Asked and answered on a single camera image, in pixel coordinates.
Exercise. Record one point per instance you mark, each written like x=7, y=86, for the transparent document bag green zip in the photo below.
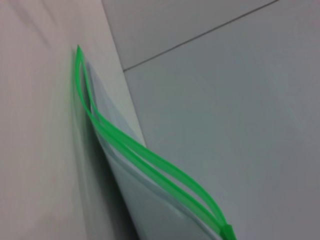
x=140, y=190

